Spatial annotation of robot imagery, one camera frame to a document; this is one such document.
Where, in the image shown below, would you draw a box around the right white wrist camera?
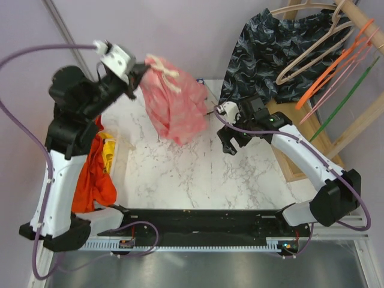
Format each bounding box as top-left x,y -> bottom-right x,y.
217,101 -> 239,124

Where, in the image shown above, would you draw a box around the yellow garment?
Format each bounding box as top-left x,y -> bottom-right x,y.
98,133 -> 116,174

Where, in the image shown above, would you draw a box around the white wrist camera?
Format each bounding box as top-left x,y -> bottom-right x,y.
93,40 -> 136,84
217,101 -> 239,124

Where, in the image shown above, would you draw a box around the dark leaf-print shorts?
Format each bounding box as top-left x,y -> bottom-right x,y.
219,9 -> 350,104

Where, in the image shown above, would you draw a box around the pink wire hanger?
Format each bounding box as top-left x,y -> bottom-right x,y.
299,28 -> 379,124

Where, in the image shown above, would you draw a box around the beige hanger under dark shorts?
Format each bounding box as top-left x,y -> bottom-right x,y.
271,0 -> 337,20

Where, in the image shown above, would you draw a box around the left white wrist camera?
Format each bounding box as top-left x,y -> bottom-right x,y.
93,40 -> 136,84

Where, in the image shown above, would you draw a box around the pink patterned shorts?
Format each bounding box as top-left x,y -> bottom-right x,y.
140,54 -> 208,146

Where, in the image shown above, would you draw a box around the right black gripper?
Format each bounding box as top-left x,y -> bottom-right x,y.
217,110 -> 256,155

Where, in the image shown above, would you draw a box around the aluminium frame post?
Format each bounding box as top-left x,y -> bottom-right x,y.
41,0 -> 94,80

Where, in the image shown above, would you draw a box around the wooden hanger rack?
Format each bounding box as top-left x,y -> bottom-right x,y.
272,1 -> 383,179

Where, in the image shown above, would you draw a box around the orange garment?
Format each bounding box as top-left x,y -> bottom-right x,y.
71,116 -> 117,213

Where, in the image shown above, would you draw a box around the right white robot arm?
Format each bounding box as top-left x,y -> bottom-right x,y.
214,97 -> 361,236

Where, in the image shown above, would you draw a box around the orange plastic hanger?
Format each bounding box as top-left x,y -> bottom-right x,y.
295,19 -> 374,110

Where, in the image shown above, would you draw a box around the white laundry basket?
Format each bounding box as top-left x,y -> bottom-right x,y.
110,134 -> 136,190

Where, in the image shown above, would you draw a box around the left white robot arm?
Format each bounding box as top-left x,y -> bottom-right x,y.
19,63 -> 149,253

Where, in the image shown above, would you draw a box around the white slotted cable duct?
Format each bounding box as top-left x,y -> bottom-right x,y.
80,237 -> 281,253

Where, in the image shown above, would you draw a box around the beige plastic hanger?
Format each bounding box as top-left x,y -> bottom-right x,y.
275,0 -> 355,86

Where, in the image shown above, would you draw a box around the green plastic hanger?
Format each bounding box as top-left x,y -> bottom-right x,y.
310,56 -> 380,142

